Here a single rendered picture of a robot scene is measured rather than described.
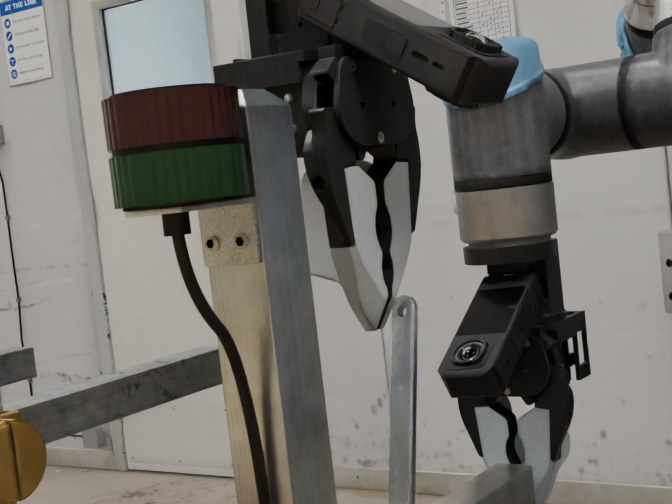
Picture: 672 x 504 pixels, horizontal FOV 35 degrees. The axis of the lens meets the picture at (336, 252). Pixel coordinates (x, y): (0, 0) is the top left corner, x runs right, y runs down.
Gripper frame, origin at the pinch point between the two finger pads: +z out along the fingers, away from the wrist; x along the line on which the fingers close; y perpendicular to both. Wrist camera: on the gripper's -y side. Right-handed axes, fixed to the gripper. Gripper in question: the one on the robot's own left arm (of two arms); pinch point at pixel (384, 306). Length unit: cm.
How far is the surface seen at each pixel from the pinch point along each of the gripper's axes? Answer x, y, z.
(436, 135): -252, 139, -15
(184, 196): 15.1, -0.5, -7.1
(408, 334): 0.5, -1.7, 1.4
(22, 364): -18, 54, 8
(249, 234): 10.2, 0.2, -5.0
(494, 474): -21.3, 5.7, 16.1
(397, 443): 1.9, -1.2, 6.9
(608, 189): -254, 84, 7
